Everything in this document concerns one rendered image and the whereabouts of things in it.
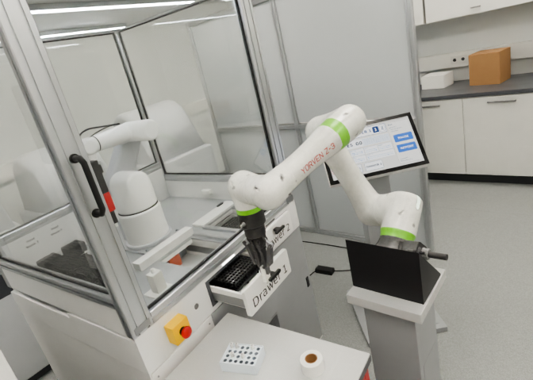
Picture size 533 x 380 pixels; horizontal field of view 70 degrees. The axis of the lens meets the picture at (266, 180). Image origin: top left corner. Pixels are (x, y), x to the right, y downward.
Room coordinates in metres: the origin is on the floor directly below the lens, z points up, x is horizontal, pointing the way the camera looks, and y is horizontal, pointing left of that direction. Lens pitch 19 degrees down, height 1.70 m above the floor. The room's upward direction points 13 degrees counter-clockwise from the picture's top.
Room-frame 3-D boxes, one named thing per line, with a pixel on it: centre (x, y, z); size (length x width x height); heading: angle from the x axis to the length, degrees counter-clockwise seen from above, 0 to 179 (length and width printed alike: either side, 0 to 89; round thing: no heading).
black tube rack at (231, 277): (1.37, 0.24, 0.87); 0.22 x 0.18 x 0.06; 52
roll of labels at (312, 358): (0.90, -0.01, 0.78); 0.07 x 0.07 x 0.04
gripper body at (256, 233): (1.21, 0.08, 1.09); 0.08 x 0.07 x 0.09; 52
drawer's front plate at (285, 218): (1.60, 0.02, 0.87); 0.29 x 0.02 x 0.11; 142
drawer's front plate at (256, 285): (1.25, 0.08, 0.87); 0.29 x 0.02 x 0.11; 142
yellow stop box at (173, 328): (1.08, 0.41, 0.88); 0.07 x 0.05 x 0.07; 142
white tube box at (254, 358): (0.99, 0.21, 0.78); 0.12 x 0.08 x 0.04; 67
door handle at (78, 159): (1.00, 0.47, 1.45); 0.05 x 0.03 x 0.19; 52
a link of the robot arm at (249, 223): (1.20, 0.08, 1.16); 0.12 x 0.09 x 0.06; 142
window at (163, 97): (1.40, 0.21, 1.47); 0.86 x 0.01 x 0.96; 142
